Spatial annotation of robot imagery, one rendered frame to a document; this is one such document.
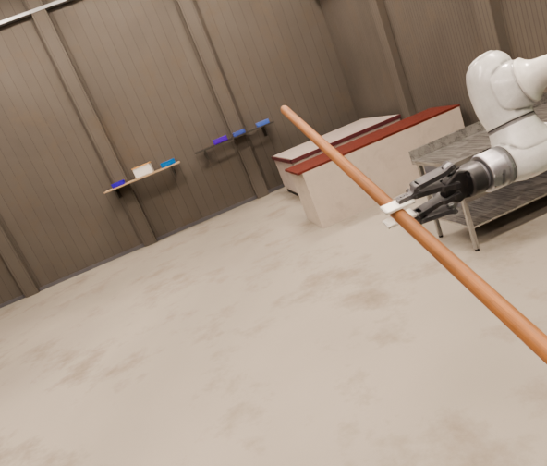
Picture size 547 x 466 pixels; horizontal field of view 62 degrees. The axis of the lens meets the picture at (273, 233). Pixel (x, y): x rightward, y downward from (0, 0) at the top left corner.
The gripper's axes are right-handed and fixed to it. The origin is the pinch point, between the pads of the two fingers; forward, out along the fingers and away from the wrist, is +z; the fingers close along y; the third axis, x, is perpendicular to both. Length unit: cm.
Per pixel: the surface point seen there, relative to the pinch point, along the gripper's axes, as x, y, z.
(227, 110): 930, 290, -67
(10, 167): 956, 234, 413
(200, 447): 118, 214, 113
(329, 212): 454, 321, -106
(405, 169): 461, 310, -236
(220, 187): 886, 438, 17
